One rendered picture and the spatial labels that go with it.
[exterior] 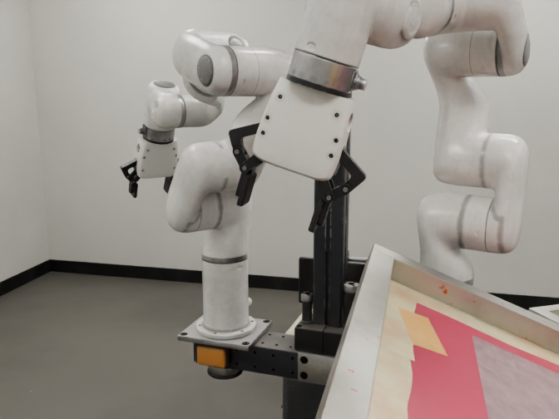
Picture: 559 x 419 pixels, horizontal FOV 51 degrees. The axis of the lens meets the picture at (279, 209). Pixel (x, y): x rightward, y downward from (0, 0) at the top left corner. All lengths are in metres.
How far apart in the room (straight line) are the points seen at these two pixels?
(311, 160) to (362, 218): 3.94
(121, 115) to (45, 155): 0.83
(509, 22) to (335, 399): 0.62
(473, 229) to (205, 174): 0.46
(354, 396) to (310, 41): 0.36
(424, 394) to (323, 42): 0.39
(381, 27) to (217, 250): 0.63
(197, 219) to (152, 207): 3.96
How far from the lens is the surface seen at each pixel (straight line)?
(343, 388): 0.54
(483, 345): 0.90
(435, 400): 0.69
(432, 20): 0.86
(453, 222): 1.03
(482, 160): 1.03
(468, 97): 1.07
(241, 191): 0.70
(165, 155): 1.46
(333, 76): 0.65
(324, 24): 0.65
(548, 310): 1.92
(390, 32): 0.70
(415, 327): 0.84
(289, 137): 0.67
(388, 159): 4.51
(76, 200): 5.41
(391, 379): 0.68
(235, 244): 1.17
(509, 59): 1.00
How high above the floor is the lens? 1.64
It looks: 12 degrees down
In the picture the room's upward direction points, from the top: straight up
